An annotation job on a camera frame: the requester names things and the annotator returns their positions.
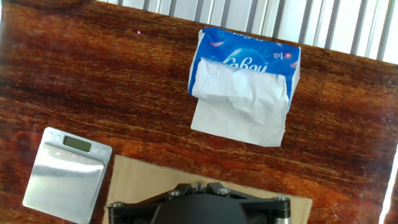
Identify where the silver digital scale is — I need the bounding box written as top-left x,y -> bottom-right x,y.
22,126 -> 113,224

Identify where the blue tissue pack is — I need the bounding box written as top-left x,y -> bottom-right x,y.
188,27 -> 302,148

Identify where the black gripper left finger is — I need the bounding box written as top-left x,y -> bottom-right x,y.
108,182 -> 200,224

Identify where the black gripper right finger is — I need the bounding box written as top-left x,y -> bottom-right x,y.
198,182 -> 292,224

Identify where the wood grain table mat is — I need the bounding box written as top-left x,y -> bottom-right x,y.
0,0 -> 398,224

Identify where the brown cardboard box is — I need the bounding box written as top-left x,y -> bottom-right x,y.
102,154 -> 313,224

